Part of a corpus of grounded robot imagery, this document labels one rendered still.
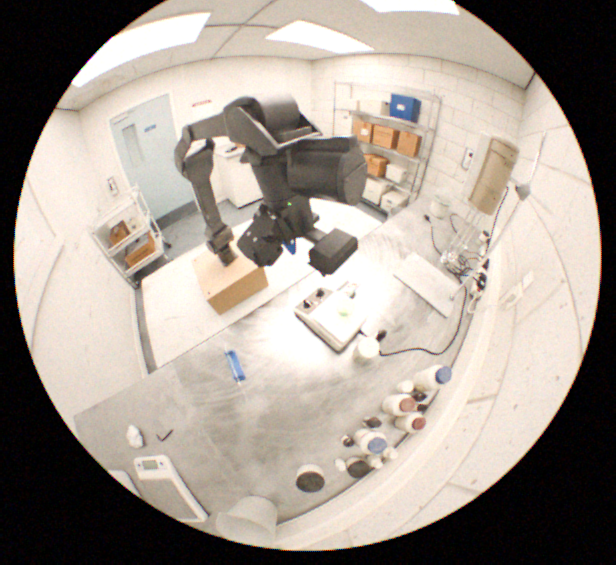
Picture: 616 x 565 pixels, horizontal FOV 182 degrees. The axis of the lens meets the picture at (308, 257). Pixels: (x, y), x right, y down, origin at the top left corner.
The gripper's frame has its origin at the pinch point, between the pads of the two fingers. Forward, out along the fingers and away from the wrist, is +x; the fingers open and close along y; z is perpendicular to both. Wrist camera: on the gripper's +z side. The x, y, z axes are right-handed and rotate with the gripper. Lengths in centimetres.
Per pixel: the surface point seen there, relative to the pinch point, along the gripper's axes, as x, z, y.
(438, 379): 26.3, -3.6, 37.1
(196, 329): 24, 36, -26
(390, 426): 36, 13, 37
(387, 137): 38, -217, -88
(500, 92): -52, -263, 47
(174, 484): 19, 74, 16
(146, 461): 18, 82, 6
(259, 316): 29.3, 14.7, -16.3
